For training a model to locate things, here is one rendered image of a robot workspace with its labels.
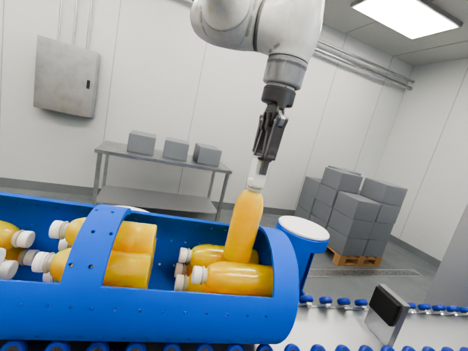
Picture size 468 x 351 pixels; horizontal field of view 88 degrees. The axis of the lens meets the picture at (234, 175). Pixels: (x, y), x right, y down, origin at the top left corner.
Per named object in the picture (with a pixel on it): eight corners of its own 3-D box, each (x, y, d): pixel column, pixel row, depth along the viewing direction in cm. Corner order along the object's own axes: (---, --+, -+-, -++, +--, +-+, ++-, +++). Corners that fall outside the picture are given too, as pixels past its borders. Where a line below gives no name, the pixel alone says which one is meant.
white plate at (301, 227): (281, 230, 119) (281, 232, 120) (337, 244, 118) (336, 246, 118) (276, 212, 147) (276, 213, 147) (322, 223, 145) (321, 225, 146)
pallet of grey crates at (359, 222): (379, 266, 352) (409, 189, 329) (337, 265, 324) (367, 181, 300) (324, 228, 462) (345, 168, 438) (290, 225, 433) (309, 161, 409)
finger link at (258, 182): (269, 160, 57) (271, 161, 57) (262, 188, 59) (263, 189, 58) (258, 158, 57) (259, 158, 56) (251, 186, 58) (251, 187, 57)
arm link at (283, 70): (297, 71, 60) (290, 95, 61) (262, 60, 58) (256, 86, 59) (315, 63, 51) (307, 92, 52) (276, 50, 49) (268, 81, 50)
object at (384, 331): (392, 348, 75) (411, 306, 72) (381, 348, 74) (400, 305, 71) (369, 322, 85) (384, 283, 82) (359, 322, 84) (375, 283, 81)
